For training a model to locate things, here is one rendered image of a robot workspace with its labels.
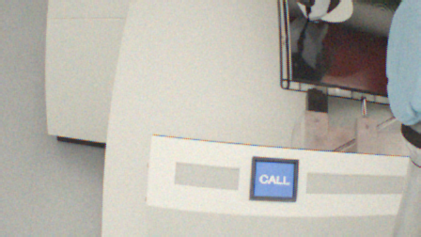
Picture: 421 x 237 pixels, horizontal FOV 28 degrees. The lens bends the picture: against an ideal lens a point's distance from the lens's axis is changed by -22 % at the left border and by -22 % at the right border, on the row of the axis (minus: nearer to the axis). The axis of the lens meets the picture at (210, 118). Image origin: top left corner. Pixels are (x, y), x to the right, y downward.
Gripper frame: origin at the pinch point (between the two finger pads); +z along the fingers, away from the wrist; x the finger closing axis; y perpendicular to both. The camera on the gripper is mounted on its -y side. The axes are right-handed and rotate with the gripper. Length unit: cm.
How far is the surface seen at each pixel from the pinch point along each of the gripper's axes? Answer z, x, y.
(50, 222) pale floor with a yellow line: 91, 42, -16
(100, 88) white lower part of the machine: 63, 41, 8
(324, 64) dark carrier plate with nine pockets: 1.4, -5.7, -5.5
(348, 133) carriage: 3.3, -13.6, -11.8
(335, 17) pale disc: 1.2, -3.2, 4.1
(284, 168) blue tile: -5.2, -10.3, -26.9
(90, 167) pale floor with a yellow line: 91, 42, 5
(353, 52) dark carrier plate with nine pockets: 1.4, -8.4, 0.0
